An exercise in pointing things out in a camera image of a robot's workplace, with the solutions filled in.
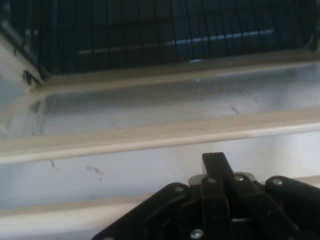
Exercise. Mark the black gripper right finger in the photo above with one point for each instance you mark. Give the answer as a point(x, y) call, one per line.
point(275, 212)

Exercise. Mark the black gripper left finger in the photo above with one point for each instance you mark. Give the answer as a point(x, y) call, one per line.
point(175, 212)

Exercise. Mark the white toaster oven body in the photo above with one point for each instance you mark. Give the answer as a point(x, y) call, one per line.
point(15, 50)

